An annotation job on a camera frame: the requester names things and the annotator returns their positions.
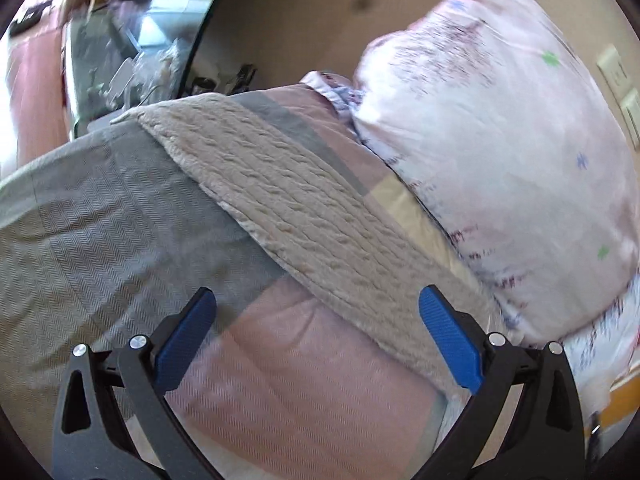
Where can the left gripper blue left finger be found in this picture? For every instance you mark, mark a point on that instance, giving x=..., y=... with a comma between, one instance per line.
x=90, y=437

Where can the left floral pink pillow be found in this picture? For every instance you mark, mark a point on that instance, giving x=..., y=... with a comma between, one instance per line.
x=496, y=126

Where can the beige cable-knit sweater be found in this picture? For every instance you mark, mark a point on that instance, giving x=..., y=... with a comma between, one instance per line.
x=326, y=209

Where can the patchwork floral bed sheet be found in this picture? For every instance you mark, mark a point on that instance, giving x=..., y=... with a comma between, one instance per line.
x=105, y=237

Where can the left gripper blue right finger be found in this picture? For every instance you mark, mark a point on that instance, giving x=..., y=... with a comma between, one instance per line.
x=545, y=438

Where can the dark wooden headboard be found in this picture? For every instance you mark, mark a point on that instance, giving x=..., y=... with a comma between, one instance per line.
x=285, y=39

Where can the cluttered desk by window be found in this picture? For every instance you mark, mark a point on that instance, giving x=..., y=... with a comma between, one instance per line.
x=128, y=53

